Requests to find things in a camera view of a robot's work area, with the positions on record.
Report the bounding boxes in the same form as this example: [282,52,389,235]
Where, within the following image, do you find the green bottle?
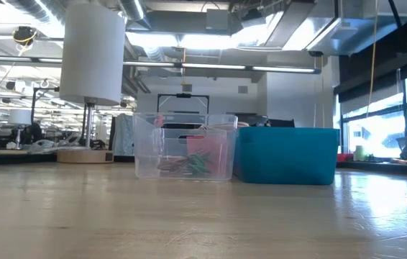
[354,145,367,163]

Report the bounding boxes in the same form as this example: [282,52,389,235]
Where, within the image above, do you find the black aluminium table frame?
[0,150,407,178]

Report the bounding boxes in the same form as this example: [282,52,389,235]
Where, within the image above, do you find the white shade wooden base lamp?
[58,3,127,165]

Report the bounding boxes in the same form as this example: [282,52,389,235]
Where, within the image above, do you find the teal plastic bin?
[233,126,341,186]

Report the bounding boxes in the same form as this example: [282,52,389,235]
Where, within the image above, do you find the small white lamp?
[7,108,33,149]

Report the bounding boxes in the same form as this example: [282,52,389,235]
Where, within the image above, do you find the black ceiling cable reel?
[12,25,40,47]

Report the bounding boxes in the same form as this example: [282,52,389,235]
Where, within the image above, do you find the yellow extension cable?
[365,0,380,120]

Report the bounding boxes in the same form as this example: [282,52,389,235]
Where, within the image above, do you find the green USB cable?
[183,152,214,177]

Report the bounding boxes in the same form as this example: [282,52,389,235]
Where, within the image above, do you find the clear plastic bin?
[132,112,239,182]

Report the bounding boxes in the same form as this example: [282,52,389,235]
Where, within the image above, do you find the long ceiling light bar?
[0,53,323,76]

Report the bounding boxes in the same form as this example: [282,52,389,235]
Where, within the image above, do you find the pink USB cable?
[156,157,191,174]

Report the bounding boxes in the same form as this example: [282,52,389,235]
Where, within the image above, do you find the black gantry frame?
[156,93,211,115]

